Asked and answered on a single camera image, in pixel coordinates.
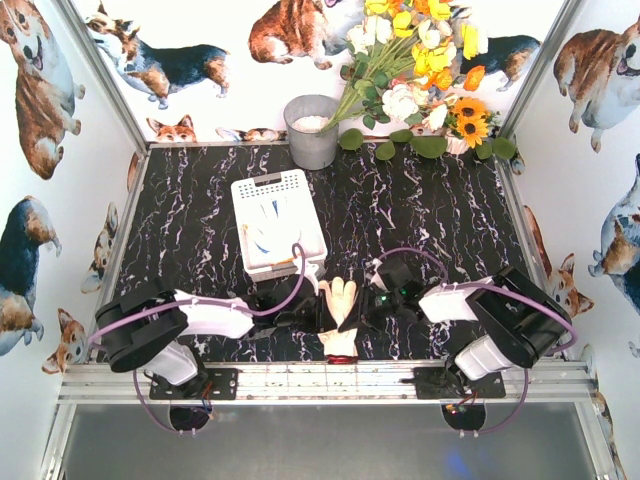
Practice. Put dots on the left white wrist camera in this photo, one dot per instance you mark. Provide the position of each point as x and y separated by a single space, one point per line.
310 272

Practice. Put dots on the beige leather glove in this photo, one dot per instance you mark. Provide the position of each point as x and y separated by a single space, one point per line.
340 296

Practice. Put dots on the grey metal bucket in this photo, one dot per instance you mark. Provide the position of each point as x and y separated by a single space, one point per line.
313 139

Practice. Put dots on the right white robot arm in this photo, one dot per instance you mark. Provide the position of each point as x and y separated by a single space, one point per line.
521 323

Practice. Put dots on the front aluminium rail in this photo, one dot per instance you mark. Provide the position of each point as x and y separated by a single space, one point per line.
366 382

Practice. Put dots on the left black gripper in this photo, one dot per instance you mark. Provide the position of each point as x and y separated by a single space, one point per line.
310 310

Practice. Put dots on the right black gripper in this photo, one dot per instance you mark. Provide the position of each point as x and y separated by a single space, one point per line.
365 304

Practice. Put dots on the sunflower pot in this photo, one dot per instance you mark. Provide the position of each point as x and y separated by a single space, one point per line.
468 124

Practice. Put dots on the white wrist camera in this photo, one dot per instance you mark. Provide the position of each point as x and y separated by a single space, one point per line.
310 272
372 274

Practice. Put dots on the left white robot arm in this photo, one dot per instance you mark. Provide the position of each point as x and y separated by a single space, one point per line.
140 330

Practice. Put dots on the white plastic storage basket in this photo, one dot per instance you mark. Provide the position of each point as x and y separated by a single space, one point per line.
248 193

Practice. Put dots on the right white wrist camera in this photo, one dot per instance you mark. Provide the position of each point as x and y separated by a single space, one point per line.
372 274

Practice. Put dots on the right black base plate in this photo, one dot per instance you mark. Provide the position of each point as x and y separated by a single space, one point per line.
439 383

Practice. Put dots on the artificial flower bouquet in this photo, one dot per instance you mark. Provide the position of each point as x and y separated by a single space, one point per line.
406 57

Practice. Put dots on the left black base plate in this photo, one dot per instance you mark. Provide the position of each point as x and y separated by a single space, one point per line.
214 384

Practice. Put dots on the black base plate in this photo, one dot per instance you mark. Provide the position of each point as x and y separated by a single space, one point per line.
439 383
214 384

